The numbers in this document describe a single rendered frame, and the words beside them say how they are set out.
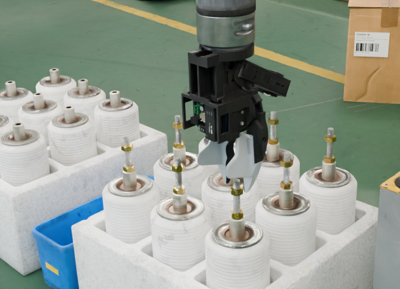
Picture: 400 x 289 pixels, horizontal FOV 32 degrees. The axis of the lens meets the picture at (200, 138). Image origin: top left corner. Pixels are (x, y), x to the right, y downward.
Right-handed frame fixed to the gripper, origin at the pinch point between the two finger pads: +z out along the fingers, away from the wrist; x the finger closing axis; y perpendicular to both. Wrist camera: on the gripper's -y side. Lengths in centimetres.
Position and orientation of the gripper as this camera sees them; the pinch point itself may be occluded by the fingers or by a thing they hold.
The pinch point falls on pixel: (240, 177)
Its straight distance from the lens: 99.2
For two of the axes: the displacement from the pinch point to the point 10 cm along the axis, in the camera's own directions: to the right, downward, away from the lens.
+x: 6.7, 2.8, -6.9
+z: 0.4, 9.1, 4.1
